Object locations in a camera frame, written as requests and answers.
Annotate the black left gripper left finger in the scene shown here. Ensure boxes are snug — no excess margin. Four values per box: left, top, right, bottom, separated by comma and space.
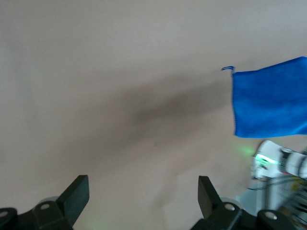
32, 174, 90, 230

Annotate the blue microfibre towel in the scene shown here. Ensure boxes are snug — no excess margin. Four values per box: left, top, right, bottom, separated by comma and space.
220, 56, 307, 139

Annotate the brown table cover sheet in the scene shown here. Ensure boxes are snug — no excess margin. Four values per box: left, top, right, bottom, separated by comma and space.
0, 0, 307, 230

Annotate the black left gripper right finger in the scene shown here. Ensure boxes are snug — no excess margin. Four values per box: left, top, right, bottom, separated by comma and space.
191, 175, 242, 230

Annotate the black right arm base cable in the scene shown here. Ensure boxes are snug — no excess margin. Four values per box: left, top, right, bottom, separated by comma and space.
248, 174, 307, 211

